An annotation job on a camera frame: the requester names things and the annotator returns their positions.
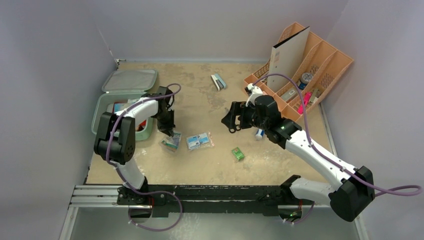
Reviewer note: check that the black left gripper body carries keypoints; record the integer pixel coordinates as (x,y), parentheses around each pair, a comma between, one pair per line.
(165,121)

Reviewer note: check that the red first aid pouch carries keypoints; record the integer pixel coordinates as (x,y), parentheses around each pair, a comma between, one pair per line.
(136,113)

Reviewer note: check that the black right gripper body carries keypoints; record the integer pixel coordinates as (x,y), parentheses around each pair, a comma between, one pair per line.
(240,113)

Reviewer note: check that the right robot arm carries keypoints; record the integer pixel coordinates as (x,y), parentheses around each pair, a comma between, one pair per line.
(348,189)

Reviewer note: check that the pink desk organizer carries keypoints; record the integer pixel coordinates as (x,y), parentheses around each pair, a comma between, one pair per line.
(320,58)

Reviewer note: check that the white folder in organizer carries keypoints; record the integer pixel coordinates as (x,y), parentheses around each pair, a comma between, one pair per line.
(286,56)

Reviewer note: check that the white blue bandage roll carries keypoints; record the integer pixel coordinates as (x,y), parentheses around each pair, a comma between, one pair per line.
(259,134)

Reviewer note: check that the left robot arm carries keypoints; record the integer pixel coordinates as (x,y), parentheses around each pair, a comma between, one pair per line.
(115,139)

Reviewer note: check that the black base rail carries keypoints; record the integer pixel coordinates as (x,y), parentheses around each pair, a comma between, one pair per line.
(267,200)

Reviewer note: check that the green small medicine box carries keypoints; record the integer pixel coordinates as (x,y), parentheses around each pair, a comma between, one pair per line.
(238,154)

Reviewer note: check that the mint green storage case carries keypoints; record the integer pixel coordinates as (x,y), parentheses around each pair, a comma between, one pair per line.
(121,87)

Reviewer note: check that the black handled medical scissors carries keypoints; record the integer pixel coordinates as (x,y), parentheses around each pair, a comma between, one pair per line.
(234,127)

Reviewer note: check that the green white mask packet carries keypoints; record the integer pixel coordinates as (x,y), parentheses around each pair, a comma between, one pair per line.
(171,143)

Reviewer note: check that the clear zip bag of pads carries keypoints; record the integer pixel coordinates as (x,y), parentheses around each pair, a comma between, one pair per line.
(198,141)

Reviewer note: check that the pink marker in organizer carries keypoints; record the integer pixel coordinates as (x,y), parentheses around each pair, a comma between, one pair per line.
(304,102)

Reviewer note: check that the grey box in organizer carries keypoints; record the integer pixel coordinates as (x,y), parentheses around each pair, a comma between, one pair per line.
(289,94)

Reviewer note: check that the blue white stapler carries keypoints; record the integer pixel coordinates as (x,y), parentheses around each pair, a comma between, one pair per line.
(218,82)

